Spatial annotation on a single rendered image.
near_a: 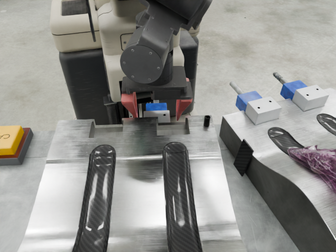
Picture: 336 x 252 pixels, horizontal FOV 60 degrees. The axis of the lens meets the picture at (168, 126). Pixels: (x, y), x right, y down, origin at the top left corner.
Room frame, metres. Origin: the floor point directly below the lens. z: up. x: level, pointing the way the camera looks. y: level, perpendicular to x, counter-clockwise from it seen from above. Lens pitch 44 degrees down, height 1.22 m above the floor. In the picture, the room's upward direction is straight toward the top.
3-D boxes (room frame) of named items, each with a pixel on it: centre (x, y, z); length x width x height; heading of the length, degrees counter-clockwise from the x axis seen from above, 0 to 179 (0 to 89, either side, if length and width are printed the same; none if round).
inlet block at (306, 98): (0.50, -0.26, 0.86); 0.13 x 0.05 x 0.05; 20
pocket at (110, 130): (0.34, 0.10, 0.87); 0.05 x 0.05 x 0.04; 3
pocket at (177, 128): (0.35, -0.01, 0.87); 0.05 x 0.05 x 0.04; 3
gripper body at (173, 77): (0.42, 0.02, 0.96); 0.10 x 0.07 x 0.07; 93
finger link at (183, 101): (0.42, 0.00, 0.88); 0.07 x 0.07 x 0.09; 3
